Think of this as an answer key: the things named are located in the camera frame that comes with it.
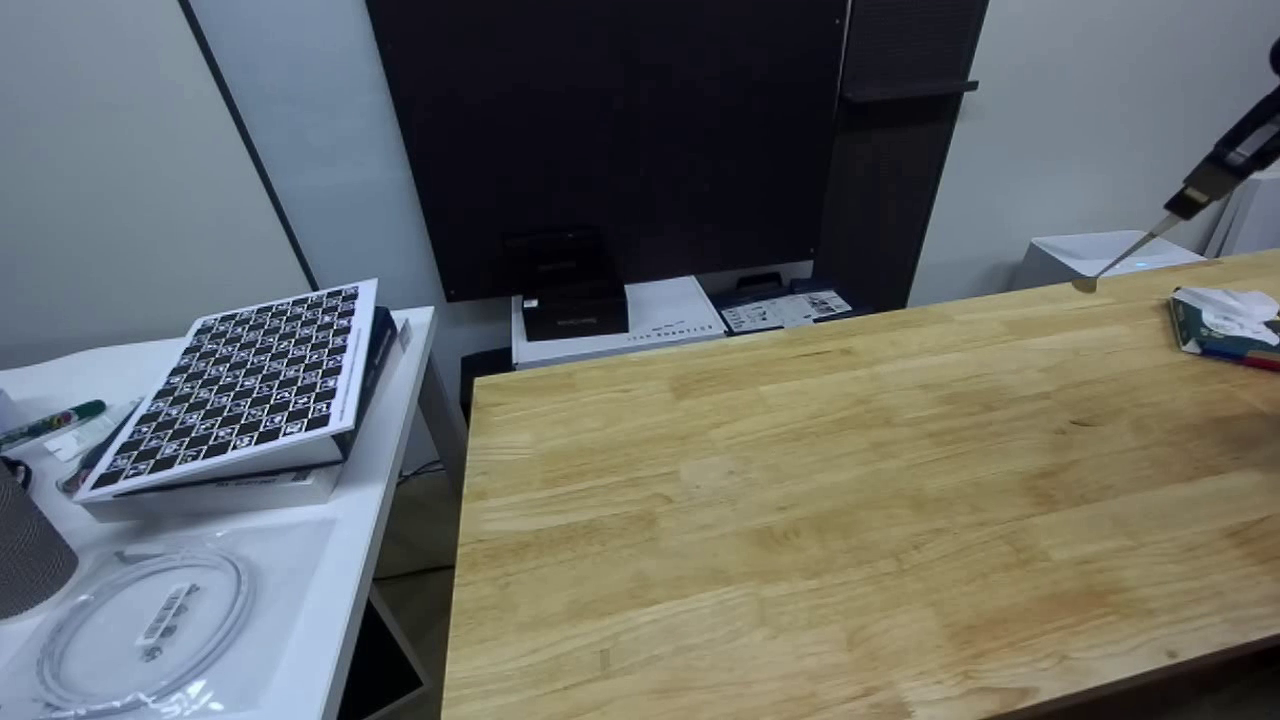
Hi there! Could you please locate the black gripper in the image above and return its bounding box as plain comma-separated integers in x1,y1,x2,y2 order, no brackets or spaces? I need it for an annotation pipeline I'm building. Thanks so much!
1160,35,1280,223

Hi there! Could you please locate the white draped cover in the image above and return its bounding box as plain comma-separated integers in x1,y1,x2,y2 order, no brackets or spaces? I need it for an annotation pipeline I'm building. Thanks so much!
1202,163,1280,260

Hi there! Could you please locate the dark blue snack packet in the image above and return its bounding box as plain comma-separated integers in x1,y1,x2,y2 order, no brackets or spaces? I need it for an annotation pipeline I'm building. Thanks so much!
1168,280,1280,376

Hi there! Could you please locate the black shelf column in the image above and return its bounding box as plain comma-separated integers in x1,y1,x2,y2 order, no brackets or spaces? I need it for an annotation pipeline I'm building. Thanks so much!
814,0,994,313

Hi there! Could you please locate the gray keypad device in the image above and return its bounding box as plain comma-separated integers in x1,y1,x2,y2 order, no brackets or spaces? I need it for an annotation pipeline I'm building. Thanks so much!
715,286,856,337

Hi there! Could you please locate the white box with black device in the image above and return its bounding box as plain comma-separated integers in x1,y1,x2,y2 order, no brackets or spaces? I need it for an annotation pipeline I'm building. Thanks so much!
509,270,733,370

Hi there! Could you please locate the large black panel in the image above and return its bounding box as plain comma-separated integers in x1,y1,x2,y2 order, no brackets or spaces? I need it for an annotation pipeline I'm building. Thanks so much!
364,0,856,303

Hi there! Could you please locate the black box device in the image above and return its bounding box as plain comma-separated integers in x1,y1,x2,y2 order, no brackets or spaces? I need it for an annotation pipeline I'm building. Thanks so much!
518,233,633,342

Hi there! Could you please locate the white side table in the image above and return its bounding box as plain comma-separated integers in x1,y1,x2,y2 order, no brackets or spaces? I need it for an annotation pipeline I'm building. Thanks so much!
0,303,446,720

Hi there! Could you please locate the black white checkered calibration board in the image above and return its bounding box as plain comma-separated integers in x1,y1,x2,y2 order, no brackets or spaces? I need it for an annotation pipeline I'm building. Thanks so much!
74,274,384,506

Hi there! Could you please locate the green marker pen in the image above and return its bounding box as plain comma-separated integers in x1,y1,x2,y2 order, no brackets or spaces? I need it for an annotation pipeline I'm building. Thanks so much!
0,394,114,450

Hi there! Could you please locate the dark gray rounded object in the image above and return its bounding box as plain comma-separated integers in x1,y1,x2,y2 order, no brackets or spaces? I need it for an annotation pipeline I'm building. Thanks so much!
0,454,79,622

